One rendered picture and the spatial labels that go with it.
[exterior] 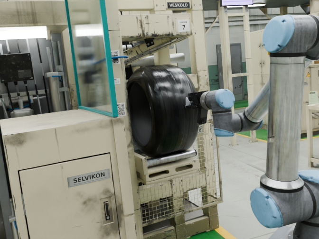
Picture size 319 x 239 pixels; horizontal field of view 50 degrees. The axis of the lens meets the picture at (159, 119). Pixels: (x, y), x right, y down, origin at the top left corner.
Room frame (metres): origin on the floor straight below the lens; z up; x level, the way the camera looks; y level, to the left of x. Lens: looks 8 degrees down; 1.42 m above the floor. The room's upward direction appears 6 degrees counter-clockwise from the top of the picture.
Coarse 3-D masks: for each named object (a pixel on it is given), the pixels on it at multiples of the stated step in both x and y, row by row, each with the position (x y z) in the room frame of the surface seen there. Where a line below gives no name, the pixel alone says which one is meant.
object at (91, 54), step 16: (80, 0) 1.46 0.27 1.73; (96, 0) 1.26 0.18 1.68; (80, 16) 1.48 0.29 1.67; (96, 16) 1.28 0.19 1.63; (80, 32) 1.52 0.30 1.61; (96, 32) 1.30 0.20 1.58; (80, 48) 1.55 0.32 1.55; (96, 48) 1.32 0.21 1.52; (80, 64) 1.58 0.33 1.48; (96, 64) 1.35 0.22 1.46; (112, 64) 1.21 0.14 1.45; (80, 80) 1.62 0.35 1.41; (96, 80) 1.37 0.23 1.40; (112, 80) 1.21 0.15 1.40; (80, 96) 1.66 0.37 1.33; (96, 96) 1.40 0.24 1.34; (112, 96) 1.21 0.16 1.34; (96, 112) 1.40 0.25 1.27; (112, 112) 1.21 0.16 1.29
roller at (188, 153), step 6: (192, 150) 2.03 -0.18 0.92; (162, 156) 1.94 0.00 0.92; (168, 156) 1.95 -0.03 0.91; (174, 156) 1.96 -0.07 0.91; (180, 156) 1.98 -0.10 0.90; (186, 156) 2.00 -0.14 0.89; (192, 156) 2.03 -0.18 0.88; (150, 162) 1.90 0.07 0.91; (156, 162) 1.91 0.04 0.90; (162, 162) 1.93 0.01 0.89
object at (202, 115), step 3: (198, 108) 1.71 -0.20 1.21; (201, 108) 1.70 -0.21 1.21; (198, 111) 1.72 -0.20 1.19; (201, 111) 1.70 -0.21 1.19; (204, 111) 1.71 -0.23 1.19; (207, 111) 1.72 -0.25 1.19; (198, 114) 1.72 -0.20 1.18; (201, 114) 1.71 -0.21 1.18; (204, 114) 1.72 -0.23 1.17; (198, 117) 1.72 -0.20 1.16; (201, 117) 1.72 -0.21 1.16; (204, 117) 1.73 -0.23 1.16; (198, 120) 1.73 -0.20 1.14; (201, 120) 1.72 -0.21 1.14; (204, 120) 1.73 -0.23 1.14; (198, 123) 1.73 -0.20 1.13; (201, 123) 1.73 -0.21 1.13; (204, 123) 1.74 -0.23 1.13
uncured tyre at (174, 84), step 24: (144, 72) 1.98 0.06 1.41; (168, 72) 1.97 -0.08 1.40; (144, 96) 2.34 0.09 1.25; (168, 96) 1.85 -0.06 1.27; (144, 120) 2.34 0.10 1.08; (168, 120) 1.83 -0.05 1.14; (192, 120) 1.89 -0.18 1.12; (144, 144) 2.21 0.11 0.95; (168, 144) 1.88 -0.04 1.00; (192, 144) 2.00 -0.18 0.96
